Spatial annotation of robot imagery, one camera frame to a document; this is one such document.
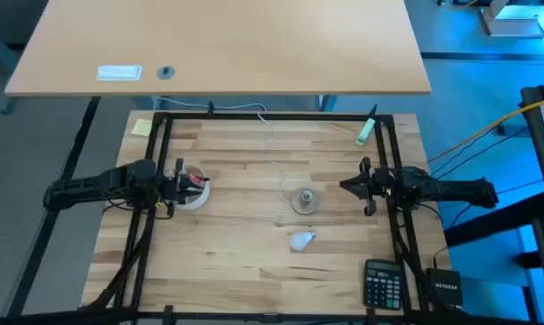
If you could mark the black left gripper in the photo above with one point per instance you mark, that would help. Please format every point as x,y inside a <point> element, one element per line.
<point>174,189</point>

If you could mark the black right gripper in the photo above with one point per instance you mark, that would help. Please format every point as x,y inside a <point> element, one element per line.
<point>384,184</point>

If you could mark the metal lamp socket with base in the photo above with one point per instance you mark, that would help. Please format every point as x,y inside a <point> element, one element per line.
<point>299,206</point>

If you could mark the white lightbulb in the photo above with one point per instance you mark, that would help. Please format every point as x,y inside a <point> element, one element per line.
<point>299,241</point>

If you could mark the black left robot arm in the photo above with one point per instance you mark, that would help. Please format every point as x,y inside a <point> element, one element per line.
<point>95,182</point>

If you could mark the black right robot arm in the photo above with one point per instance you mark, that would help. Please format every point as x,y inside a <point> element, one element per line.
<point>456,189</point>

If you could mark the small red item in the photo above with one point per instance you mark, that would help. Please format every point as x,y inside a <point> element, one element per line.
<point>197,181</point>

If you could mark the white tape roll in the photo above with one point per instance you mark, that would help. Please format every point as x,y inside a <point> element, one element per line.
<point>203,199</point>

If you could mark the green marker pen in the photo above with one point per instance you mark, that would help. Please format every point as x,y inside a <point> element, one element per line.
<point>364,133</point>

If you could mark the yellow sticky note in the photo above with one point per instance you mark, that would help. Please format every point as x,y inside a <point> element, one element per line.
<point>141,128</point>

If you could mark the black calculator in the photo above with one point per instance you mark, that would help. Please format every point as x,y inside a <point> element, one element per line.
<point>383,289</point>

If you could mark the beige wooden desk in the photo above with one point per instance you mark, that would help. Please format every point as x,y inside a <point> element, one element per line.
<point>231,40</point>

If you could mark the white machine base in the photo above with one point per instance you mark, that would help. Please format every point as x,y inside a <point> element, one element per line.
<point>510,22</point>

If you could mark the black metal frame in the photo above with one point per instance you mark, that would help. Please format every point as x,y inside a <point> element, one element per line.
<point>271,116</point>

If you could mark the black Netgear network switch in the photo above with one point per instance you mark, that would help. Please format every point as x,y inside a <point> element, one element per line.
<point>445,289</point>

